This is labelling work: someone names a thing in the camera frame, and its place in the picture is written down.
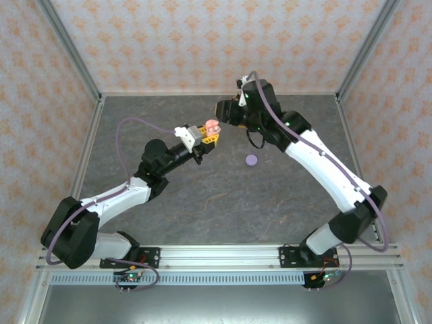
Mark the pink earbud charging case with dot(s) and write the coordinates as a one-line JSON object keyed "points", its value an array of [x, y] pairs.
{"points": [[212, 121]]}

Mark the purple earbud charging case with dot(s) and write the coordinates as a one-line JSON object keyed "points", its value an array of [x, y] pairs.
{"points": [[251, 160]]}

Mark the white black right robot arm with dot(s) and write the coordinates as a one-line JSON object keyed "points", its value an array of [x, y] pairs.
{"points": [[320, 162]]}

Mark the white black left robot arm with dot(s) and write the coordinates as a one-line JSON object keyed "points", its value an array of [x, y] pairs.
{"points": [[118, 199]]}

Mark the grey sheet metal panel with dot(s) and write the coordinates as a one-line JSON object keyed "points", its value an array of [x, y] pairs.
{"points": [[219, 305]]}

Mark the long aluminium side rail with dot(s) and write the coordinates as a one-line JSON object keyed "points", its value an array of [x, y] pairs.
{"points": [[353, 148], [86, 148]]}

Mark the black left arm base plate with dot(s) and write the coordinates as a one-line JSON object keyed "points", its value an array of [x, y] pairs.
{"points": [[153, 258]]}

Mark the wide aluminium mounting rail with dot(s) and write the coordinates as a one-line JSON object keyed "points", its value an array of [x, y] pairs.
{"points": [[219, 256]]}

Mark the aluminium frame post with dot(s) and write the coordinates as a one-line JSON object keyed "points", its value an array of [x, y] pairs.
{"points": [[366, 47], [71, 47]]}

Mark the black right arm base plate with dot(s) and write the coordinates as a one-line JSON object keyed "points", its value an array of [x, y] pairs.
{"points": [[287, 258]]}

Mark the short aluminium frame leg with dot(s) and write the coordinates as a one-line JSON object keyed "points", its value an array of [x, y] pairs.
{"points": [[32, 300], [403, 300]]}

